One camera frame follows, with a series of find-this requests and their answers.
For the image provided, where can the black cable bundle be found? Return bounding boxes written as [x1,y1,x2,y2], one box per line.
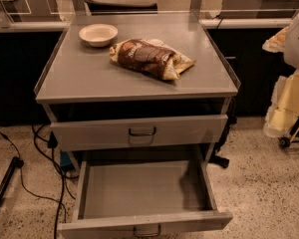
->
[31,123,80,239]

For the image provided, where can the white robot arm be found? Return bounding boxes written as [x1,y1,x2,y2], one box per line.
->
[262,12,299,137]

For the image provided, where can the grey drawer cabinet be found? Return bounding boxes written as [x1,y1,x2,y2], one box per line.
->
[36,13,239,159]

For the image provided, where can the brown chip bag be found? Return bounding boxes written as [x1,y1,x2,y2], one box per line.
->
[110,39,195,81]

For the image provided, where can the grey top drawer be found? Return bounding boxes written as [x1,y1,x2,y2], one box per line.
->
[51,115,227,151]

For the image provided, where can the black floor cable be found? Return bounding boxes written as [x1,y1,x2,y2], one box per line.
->
[0,124,68,224]

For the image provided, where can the black floor stand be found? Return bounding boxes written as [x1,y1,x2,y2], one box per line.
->
[0,156,24,203]

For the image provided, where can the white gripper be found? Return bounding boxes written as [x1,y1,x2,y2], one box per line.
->
[262,27,299,137]

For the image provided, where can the white bowl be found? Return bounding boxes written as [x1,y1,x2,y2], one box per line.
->
[79,24,118,48]

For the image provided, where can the open grey middle drawer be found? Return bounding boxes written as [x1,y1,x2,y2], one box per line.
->
[58,156,232,239]

